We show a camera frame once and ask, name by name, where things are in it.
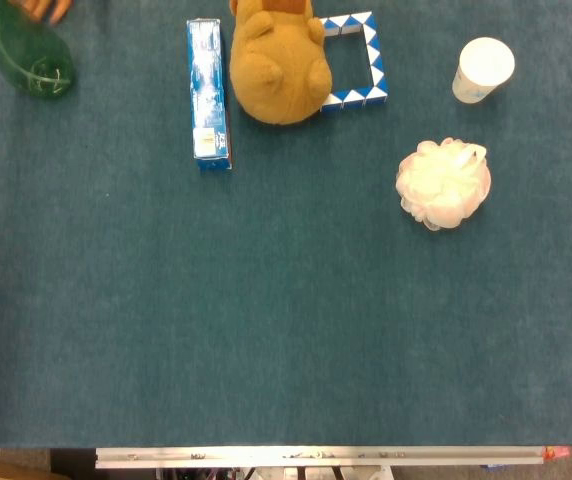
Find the green glass bottle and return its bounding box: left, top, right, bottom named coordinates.
left=0, top=0, right=77, bottom=100

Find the person's hand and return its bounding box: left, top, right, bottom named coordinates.
left=8, top=0, right=75, bottom=26

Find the blue toothpaste box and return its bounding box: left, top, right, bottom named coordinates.
left=186, top=18, right=234, bottom=172

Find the teal table cloth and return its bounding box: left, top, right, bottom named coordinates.
left=0, top=0, right=572, bottom=449

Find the brown plush toy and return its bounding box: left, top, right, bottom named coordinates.
left=228, top=0, right=334, bottom=126

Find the blue white snake puzzle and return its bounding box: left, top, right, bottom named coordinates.
left=318, top=11, right=389, bottom=113

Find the white mesh bath sponge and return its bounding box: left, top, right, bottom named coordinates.
left=394, top=137, right=493, bottom=232

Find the white paper cup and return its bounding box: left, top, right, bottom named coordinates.
left=451, top=36, right=516, bottom=105

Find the aluminium frame rail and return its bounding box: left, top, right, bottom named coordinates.
left=94, top=444, right=571, bottom=470

